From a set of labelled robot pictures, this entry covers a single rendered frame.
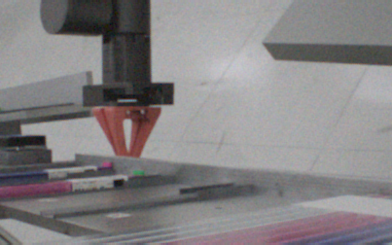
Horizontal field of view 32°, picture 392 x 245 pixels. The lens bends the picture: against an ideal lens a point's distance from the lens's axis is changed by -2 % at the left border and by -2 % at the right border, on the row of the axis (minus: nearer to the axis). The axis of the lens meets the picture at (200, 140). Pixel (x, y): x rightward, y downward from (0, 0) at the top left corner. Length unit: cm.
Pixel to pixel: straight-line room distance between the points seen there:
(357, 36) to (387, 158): 76
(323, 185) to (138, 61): 31
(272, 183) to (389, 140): 111
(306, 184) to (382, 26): 39
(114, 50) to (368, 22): 34
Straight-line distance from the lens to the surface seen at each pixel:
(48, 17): 76
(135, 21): 78
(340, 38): 94
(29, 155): 83
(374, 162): 166
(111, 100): 79
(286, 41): 101
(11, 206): 57
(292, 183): 57
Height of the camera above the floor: 108
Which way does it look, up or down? 30 degrees down
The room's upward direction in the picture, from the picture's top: 43 degrees counter-clockwise
